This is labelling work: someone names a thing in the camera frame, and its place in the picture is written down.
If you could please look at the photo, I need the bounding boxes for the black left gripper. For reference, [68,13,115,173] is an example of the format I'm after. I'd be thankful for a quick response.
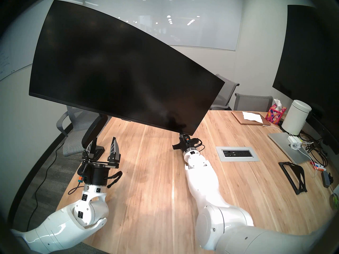
[78,137,121,188]

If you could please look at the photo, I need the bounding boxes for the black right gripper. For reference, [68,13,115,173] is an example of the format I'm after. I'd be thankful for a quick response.
[172,134,201,152]

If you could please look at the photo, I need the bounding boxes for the curved black computer monitor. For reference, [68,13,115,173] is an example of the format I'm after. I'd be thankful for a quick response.
[29,0,225,136]

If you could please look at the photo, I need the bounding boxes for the silver table power outlet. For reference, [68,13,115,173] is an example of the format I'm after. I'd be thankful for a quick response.
[216,146,260,162]

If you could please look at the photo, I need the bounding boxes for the brown wooden board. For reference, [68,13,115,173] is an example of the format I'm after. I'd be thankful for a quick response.
[231,111,271,125]

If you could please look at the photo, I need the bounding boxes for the white paper sheet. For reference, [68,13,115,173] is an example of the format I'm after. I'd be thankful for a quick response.
[242,111,264,123]

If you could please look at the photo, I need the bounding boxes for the colourful floral tissue box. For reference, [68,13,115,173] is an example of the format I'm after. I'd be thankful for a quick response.
[265,99,287,125]

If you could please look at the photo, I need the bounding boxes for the silver laptop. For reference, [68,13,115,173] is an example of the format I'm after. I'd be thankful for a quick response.
[267,132,311,164]

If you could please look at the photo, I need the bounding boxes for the white power adapter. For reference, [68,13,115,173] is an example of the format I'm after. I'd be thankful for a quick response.
[287,135,302,150]

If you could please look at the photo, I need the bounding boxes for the white cylindrical canister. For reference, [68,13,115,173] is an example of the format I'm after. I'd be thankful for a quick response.
[281,99,312,135]

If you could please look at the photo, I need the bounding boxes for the wide glass whiteboard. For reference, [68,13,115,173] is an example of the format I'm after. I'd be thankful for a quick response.
[85,0,243,51]

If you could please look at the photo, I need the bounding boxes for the black laptop stand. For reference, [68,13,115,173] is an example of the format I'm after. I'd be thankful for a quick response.
[278,161,308,195]

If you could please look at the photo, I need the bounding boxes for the whiteboard with handwriting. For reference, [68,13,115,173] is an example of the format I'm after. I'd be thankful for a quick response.
[0,42,33,82]

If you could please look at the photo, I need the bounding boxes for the grey adapter box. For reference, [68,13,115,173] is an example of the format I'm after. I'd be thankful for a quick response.
[321,171,333,188]

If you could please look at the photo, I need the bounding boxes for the black monitor mount base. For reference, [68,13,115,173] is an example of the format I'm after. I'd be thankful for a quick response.
[85,146,105,158]

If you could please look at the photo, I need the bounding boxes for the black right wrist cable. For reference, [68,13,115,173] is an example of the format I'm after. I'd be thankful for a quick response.
[189,137,206,152]

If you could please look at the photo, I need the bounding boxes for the thick black wrist cable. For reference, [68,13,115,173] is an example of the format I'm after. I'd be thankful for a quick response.
[106,171,123,188]

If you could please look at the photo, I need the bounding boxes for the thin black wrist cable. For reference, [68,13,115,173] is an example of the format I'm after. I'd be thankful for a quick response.
[68,181,85,195]

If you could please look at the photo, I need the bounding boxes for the black floor cable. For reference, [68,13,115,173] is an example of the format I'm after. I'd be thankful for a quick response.
[26,147,59,231]

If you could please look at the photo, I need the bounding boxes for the black tangled cables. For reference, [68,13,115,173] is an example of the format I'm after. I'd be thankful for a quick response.
[299,132,329,166]

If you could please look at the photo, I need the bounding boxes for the large black wall screen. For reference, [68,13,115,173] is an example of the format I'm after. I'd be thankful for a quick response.
[272,5,339,155]

